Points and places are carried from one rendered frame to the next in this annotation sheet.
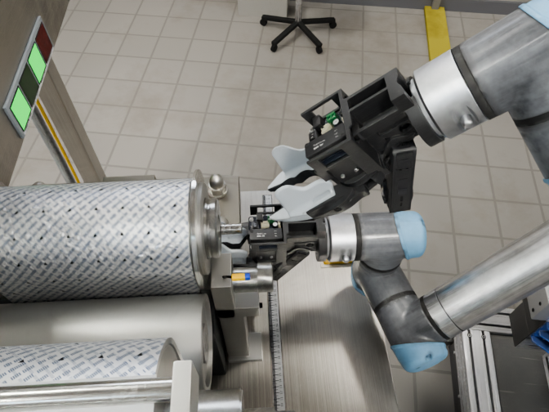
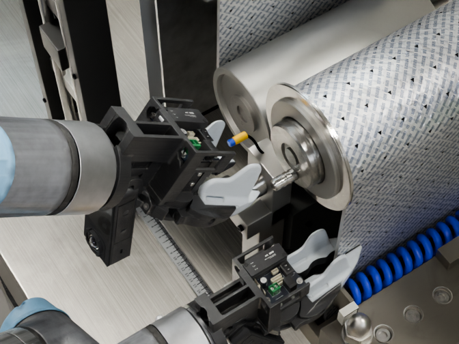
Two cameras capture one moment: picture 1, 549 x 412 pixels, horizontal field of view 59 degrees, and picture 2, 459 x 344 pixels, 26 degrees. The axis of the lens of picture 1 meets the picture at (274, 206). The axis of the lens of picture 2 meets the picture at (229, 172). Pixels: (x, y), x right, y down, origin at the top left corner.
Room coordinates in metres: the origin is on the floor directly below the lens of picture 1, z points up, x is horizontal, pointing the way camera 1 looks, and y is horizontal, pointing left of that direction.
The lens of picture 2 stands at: (0.79, -0.28, 2.10)
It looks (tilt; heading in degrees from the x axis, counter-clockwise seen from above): 57 degrees down; 150
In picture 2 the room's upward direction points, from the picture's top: straight up
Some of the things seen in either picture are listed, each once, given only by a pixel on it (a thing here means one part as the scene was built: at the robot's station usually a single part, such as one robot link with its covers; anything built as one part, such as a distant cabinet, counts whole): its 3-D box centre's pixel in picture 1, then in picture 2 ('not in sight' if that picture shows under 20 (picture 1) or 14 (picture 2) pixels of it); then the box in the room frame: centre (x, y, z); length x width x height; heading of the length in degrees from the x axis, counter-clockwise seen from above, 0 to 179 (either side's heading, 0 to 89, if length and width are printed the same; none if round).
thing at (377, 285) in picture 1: (379, 274); not in sight; (0.38, -0.18, 1.01); 0.11 x 0.08 x 0.11; 19
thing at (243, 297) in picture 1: (242, 315); (253, 236); (0.29, 0.05, 1.05); 0.06 x 0.05 x 0.31; 93
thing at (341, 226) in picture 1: (336, 239); (184, 341); (0.39, -0.10, 1.11); 0.08 x 0.05 x 0.08; 3
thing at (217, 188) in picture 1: (216, 183); not in sight; (0.55, 0.11, 1.05); 0.04 x 0.04 x 0.04
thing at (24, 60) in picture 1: (31, 73); not in sight; (0.69, 0.44, 1.19); 0.25 x 0.01 x 0.07; 3
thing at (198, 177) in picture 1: (201, 228); (308, 147); (0.32, 0.09, 1.25); 0.15 x 0.01 x 0.15; 3
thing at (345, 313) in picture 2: not in sight; (348, 314); (0.43, 0.09, 1.04); 0.02 x 0.01 x 0.02; 93
